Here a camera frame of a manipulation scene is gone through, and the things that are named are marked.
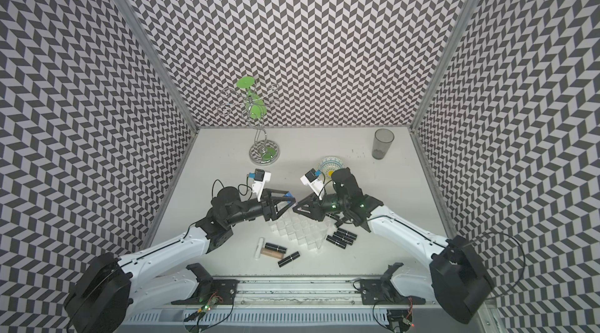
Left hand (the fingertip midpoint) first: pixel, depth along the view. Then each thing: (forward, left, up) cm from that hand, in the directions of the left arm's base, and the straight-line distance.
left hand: (291, 200), depth 73 cm
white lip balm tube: (-9, +12, -18) cm, 24 cm away
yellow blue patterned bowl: (+25, -13, -17) cm, 33 cm away
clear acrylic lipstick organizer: (-4, -4, -17) cm, 18 cm away
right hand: (-3, -2, -3) cm, 4 cm away
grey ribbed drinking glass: (+31, -37, -6) cm, 48 cm away
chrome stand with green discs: (+35, +16, +12) cm, 40 cm away
